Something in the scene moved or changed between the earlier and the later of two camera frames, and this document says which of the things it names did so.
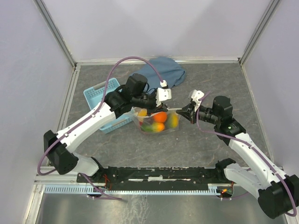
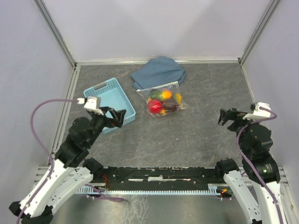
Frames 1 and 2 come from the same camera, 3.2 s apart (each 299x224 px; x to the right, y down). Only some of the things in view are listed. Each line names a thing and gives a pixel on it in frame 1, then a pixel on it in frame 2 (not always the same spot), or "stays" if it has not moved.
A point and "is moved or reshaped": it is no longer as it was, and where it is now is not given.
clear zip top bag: x=162 y=122 is moved or reshaped
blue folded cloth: x=171 y=73 stays
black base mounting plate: x=123 y=178 stays
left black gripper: x=154 y=109 -> x=117 y=115
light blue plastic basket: x=94 y=95 stays
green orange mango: x=155 y=127 is moved or reshaped
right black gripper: x=188 y=112 -> x=232 y=114
